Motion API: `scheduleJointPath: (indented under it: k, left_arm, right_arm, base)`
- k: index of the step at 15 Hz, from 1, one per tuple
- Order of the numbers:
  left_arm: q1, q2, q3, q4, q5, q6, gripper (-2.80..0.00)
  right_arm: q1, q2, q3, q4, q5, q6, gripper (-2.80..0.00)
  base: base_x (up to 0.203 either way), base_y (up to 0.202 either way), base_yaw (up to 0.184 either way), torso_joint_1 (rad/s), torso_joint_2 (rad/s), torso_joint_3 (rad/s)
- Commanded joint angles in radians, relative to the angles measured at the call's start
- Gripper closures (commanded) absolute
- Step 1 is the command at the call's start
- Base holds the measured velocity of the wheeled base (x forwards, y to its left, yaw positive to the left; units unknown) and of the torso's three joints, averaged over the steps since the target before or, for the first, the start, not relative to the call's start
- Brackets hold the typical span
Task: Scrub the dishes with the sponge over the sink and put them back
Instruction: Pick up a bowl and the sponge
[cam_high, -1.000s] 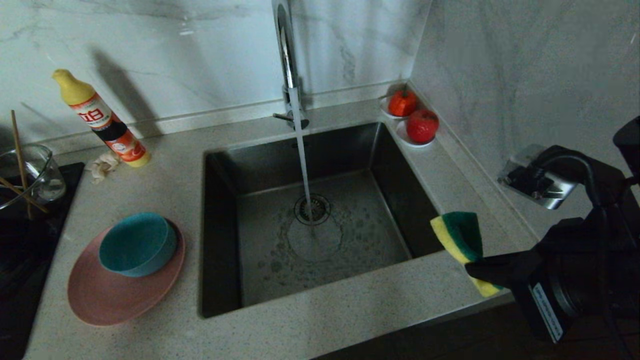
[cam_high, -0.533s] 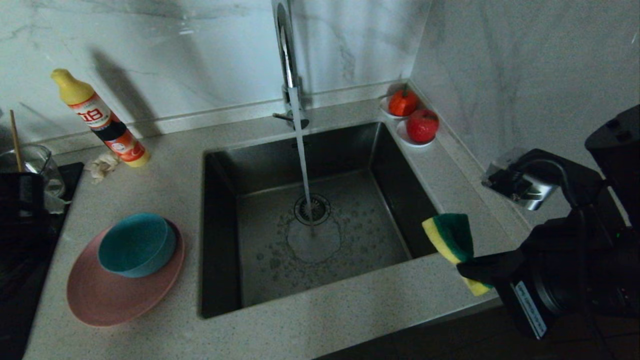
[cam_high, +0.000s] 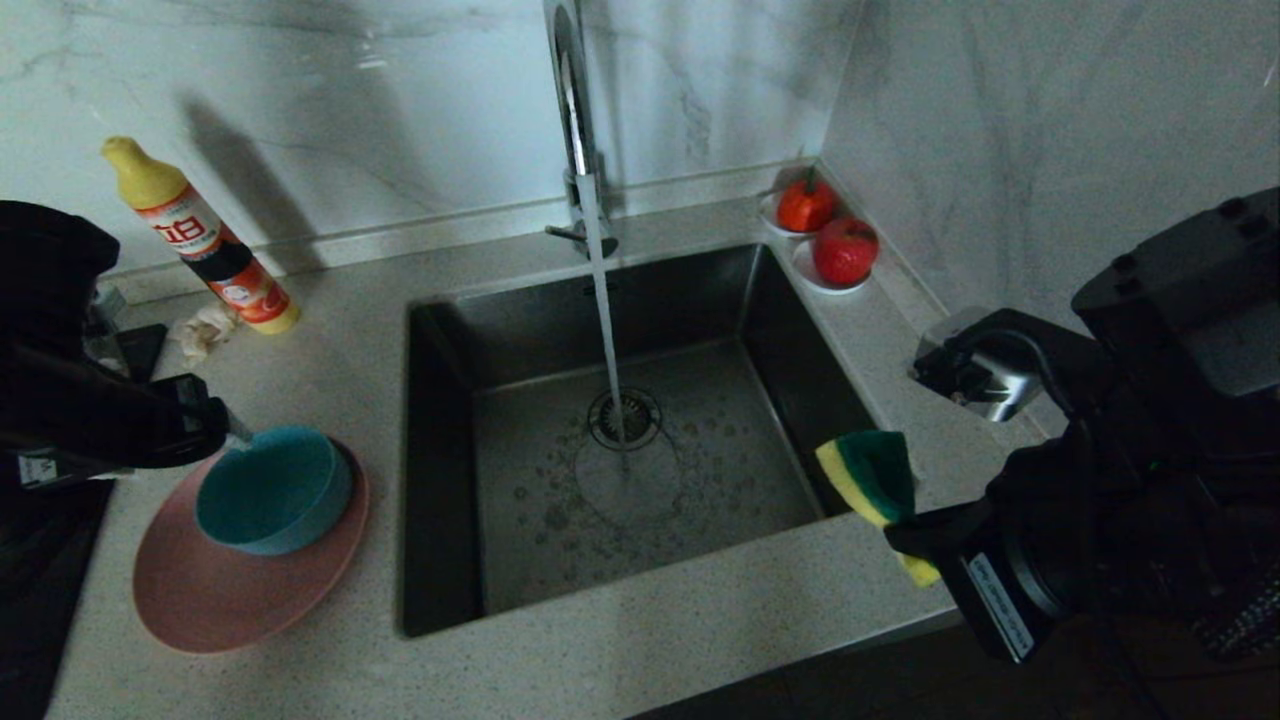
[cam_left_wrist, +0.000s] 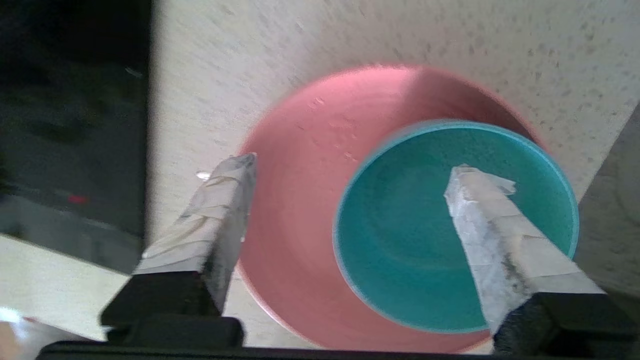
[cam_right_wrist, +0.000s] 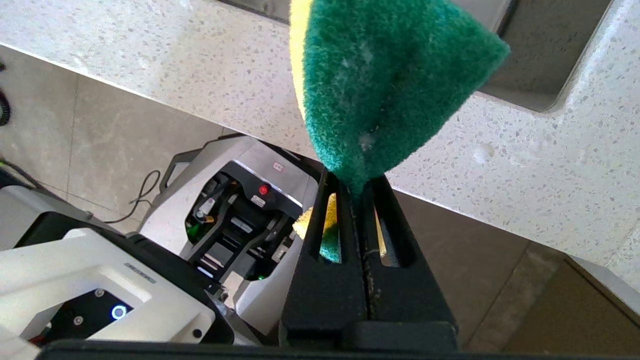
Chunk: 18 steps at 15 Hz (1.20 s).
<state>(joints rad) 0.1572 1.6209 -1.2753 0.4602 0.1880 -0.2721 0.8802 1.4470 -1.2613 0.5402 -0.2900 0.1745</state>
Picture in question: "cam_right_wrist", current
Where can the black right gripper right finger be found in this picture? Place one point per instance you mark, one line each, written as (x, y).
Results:
(410, 300)

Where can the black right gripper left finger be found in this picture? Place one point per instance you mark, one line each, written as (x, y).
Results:
(325, 300)

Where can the green and yellow sponge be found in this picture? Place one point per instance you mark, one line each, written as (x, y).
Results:
(390, 80)

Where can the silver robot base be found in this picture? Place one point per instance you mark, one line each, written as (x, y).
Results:
(280, 180)

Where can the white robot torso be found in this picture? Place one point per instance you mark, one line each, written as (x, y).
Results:
(75, 270)

